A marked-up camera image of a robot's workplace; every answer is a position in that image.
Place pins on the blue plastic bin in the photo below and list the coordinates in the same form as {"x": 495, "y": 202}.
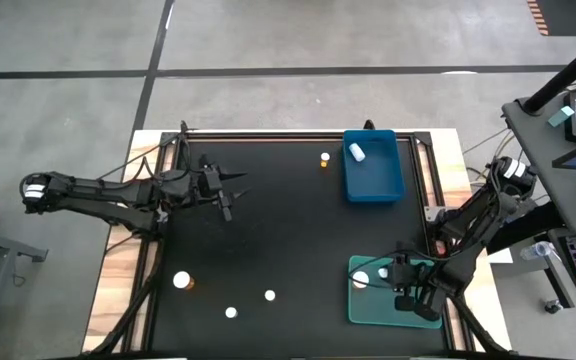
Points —
{"x": 378, "y": 180}

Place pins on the large white-capped pill bottle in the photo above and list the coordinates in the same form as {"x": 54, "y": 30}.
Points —
{"x": 360, "y": 280}

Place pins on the black mat orange striped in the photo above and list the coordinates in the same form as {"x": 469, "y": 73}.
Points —
{"x": 568, "y": 15}

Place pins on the large orange pill bottle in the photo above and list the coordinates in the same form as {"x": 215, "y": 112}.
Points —
{"x": 182, "y": 280}

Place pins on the black round pole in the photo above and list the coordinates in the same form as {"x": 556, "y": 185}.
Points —
{"x": 568, "y": 70}

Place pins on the small teal box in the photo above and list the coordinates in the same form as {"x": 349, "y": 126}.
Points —
{"x": 561, "y": 116}

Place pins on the grey metal bracket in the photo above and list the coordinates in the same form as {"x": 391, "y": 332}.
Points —
{"x": 433, "y": 212}

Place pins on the small white-capped pill bottle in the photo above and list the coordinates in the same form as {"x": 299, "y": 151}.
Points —
{"x": 231, "y": 312}
{"x": 269, "y": 295}

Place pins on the clear plastic water bottle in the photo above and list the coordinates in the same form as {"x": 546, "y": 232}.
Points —
{"x": 538, "y": 251}

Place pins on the white paper sheet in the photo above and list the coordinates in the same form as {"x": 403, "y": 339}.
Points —
{"x": 500, "y": 256}

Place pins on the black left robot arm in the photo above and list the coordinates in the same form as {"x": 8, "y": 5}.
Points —
{"x": 93, "y": 192}

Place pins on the black caster wheel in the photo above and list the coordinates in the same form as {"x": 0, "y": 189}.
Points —
{"x": 554, "y": 306}

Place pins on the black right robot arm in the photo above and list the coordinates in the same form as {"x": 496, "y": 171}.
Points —
{"x": 483, "y": 210}

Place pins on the small orange pill bottle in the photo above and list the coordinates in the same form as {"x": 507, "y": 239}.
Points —
{"x": 324, "y": 156}

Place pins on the black diagonal frame strut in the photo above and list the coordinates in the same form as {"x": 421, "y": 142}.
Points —
{"x": 123, "y": 315}
{"x": 478, "y": 330}

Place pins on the left arm's gripper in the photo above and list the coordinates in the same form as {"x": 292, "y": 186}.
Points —
{"x": 210, "y": 185}

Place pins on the wooden table board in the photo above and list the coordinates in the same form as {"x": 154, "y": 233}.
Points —
{"x": 443, "y": 160}

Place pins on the right arm's gripper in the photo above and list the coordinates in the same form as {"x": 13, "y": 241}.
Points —
{"x": 423, "y": 290}

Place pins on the teal plastic bin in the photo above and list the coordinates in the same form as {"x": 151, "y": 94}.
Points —
{"x": 378, "y": 310}

